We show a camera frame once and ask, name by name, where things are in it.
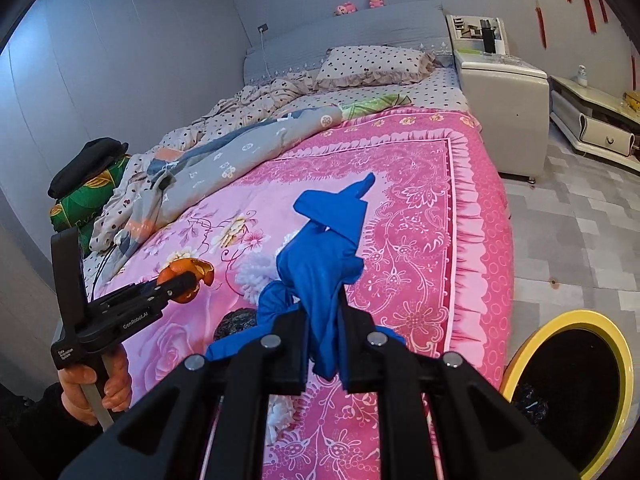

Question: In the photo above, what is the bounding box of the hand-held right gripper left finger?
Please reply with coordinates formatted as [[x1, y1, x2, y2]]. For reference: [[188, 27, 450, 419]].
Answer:
[[59, 310, 313, 480]]

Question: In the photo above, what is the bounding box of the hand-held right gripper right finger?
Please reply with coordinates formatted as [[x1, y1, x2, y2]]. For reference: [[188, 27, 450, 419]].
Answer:
[[337, 304, 581, 480]]

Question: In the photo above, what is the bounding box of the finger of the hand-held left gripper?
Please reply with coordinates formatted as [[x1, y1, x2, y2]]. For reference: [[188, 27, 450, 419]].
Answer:
[[145, 272, 201, 306]]

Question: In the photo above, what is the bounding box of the orange peel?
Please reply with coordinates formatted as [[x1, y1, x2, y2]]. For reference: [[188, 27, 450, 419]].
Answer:
[[157, 257, 216, 305]]

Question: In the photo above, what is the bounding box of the beige tissue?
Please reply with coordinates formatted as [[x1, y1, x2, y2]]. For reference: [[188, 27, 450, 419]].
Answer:
[[269, 389, 297, 442]]

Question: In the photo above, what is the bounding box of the black plastic bag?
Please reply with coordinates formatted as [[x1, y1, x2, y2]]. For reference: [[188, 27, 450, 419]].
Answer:
[[212, 310, 263, 343]]

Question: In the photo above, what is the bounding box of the blue rubber glove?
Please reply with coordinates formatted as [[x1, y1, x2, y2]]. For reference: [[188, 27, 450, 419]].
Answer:
[[205, 172, 408, 381]]

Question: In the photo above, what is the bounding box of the black bin with yellow rim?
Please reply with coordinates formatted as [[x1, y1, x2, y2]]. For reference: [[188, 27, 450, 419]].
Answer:
[[500, 310, 633, 480]]

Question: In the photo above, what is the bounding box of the person's left forearm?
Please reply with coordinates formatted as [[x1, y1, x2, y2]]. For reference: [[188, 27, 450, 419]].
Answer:
[[0, 382, 108, 480]]

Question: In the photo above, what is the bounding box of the person's left hand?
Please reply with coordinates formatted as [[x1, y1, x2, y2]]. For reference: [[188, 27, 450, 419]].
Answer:
[[57, 347, 133, 426]]

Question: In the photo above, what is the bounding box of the green floral folded blanket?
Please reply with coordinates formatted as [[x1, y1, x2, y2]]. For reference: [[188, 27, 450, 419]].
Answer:
[[49, 155, 132, 246]]

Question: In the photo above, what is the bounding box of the grey floral quilt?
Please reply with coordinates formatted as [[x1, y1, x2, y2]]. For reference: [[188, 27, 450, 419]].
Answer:
[[102, 105, 343, 281]]

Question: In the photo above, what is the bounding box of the black cloth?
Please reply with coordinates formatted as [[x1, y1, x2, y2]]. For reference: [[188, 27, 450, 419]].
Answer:
[[47, 137, 130, 198]]

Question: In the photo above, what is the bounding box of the pink floral blanket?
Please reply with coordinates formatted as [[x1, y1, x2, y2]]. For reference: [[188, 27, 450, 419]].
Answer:
[[92, 107, 516, 480]]

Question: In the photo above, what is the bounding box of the light green floral cloth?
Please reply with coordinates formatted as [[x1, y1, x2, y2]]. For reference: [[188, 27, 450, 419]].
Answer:
[[340, 94, 416, 120]]

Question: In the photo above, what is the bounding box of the polka dot bed sheet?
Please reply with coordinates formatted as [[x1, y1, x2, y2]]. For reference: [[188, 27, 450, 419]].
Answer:
[[280, 67, 468, 116]]

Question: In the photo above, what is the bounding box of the cream nightstand cabinet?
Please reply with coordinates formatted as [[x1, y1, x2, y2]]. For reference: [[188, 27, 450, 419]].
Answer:
[[452, 52, 549, 181]]

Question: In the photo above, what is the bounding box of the polka dot pillow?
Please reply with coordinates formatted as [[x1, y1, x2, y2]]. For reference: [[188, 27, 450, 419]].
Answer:
[[315, 45, 436, 92]]

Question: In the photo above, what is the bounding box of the grey bed headboard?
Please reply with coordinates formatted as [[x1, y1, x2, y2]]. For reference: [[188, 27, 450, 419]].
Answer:
[[243, 0, 453, 86]]

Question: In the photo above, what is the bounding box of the cream TV stand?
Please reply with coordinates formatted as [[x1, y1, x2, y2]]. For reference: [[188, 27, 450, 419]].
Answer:
[[548, 75, 640, 173]]

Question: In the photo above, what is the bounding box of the white picture box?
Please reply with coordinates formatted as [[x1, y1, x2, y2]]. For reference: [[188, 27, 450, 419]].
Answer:
[[445, 14, 511, 56]]

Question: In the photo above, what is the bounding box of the white charging cable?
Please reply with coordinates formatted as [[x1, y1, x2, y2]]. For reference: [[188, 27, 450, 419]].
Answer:
[[260, 31, 276, 83]]

